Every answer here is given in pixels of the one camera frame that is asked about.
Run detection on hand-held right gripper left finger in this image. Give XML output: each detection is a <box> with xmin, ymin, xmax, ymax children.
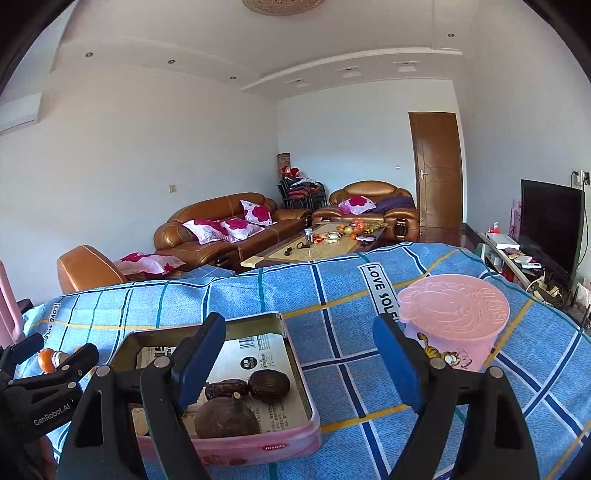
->
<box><xmin>58</xmin><ymin>312</ymin><xmax>227</xmax><ymax>480</ymax></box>

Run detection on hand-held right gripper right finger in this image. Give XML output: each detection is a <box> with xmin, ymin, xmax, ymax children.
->
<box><xmin>372</xmin><ymin>314</ymin><xmax>541</xmax><ymax>480</ymax></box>

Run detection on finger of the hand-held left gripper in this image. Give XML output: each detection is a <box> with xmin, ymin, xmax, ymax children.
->
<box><xmin>46</xmin><ymin>343</ymin><xmax>100</xmax><ymax>385</ymax></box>
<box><xmin>0</xmin><ymin>332</ymin><xmax>45</xmax><ymax>374</ymax></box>

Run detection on purple passion fruit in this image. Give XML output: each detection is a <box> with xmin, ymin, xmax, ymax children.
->
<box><xmin>194</xmin><ymin>394</ymin><xmax>260</xmax><ymax>438</ymax></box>

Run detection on pink lidded cup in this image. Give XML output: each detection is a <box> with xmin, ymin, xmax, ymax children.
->
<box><xmin>397</xmin><ymin>273</ymin><xmax>511</xmax><ymax>374</ymax></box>

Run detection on brown leather sofa end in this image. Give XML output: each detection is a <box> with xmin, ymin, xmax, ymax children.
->
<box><xmin>57</xmin><ymin>244</ymin><xmax>127</xmax><ymax>294</ymax></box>

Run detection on blue plaid tablecloth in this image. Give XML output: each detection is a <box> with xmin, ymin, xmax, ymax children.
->
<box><xmin>21</xmin><ymin>241</ymin><xmax>591</xmax><ymax>480</ymax></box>

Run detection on white red floral pillow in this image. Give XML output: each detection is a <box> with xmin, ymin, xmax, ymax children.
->
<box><xmin>221</xmin><ymin>218</ymin><xmax>265</xmax><ymax>241</ymax></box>
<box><xmin>240</xmin><ymin>200</ymin><xmax>274</xmax><ymax>226</ymax></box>
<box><xmin>338</xmin><ymin>196</ymin><xmax>377</xmax><ymax>215</ymax></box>
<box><xmin>113</xmin><ymin>251</ymin><xmax>188</xmax><ymax>277</ymax></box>
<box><xmin>182</xmin><ymin>219</ymin><xmax>232</xmax><ymax>244</ymax></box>

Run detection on wooden coffee table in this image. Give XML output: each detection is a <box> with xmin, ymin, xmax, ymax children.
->
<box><xmin>240</xmin><ymin>222</ymin><xmax>387</xmax><ymax>269</ymax></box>

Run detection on low television stand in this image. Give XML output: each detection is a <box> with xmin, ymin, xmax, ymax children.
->
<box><xmin>475</xmin><ymin>231</ymin><xmax>591</xmax><ymax>326</ymax></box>

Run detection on fruit pile on coffee table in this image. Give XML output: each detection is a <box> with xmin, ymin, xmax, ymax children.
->
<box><xmin>336</xmin><ymin>220</ymin><xmax>384</xmax><ymax>238</ymax></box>

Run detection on purple blanket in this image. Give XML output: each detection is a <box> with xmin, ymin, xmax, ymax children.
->
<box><xmin>374</xmin><ymin>195</ymin><xmax>416</xmax><ymax>214</ymax></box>

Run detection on brown leather three-seat sofa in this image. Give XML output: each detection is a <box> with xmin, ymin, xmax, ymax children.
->
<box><xmin>154</xmin><ymin>192</ymin><xmax>312</xmax><ymax>268</ymax></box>

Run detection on brown leather armchair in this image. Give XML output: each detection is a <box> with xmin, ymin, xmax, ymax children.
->
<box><xmin>311</xmin><ymin>181</ymin><xmax>420</xmax><ymax>243</ymax></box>

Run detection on stacked dark chairs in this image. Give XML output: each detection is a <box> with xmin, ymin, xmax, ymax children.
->
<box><xmin>277</xmin><ymin>178</ymin><xmax>328</xmax><ymax>210</ymax></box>

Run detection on brown wooden door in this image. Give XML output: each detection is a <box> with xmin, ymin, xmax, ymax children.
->
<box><xmin>409</xmin><ymin>112</ymin><xmax>464</xmax><ymax>229</ymax></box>

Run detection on black flat television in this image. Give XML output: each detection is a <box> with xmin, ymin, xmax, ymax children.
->
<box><xmin>519</xmin><ymin>179</ymin><xmax>586</xmax><ymax>289</ymax></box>

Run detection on white air conditioner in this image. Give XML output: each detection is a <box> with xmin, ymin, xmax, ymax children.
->
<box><xmin>0</xmin><ymin>92</ymin><xmax>42</xmax><ymax>136</ymax></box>

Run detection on woven ceiling lamp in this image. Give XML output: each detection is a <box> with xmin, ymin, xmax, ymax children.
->
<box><xmin>242</xmin><ymin>0</ymin><xmax>326</xmax><ymax>17</ymax></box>

